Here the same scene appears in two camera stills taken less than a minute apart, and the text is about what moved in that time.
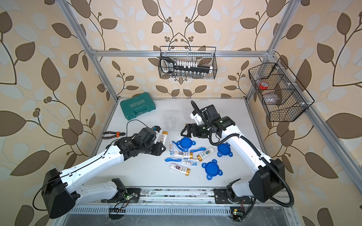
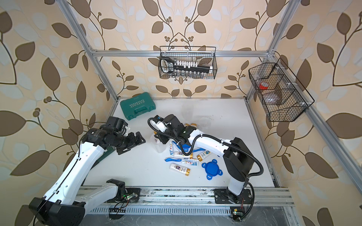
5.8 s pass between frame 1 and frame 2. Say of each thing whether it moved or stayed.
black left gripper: moved
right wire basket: stayed
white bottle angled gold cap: stayed
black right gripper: moved
